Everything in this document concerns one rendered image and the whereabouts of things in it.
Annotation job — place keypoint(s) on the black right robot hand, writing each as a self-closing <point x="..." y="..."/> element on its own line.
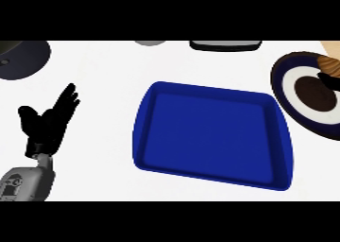
<point x="336" y="84"/>

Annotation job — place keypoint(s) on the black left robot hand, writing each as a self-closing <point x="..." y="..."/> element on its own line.
<point x="44" y="127"/>

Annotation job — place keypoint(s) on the brown croissant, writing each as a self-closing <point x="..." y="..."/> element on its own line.
<point x="334" y="64"/>

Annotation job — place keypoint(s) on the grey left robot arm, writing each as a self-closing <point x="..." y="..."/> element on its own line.
<point x="23" y="184"/>

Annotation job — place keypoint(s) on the dark blue white plate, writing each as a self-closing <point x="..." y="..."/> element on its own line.
<point x="312" y="108"/>

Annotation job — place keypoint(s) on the blue rectangular tray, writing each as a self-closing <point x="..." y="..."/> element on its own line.
<point x="212" y="135"/>

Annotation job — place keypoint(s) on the tan wooden board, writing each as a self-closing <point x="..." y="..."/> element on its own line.
<point x="337" y="47"/>

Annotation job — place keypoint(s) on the dark grey pot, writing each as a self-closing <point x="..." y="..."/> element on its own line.
<point x="19" y="60"/>

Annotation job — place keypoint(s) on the black grey appliance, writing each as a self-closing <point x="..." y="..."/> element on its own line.
<point x="225" y="45"/>

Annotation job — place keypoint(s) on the grey round object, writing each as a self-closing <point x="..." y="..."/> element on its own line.
<point x="150" y="42"/>

